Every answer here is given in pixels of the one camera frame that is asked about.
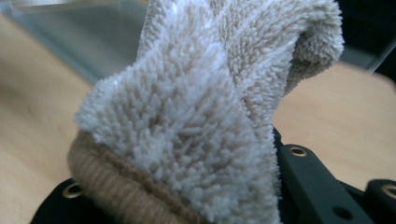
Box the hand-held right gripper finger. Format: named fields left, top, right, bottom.
left=272, top=126, right=284, bottom=151

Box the striped beige towel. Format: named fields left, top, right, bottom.
left=66, top=0, right=345, bottom=224

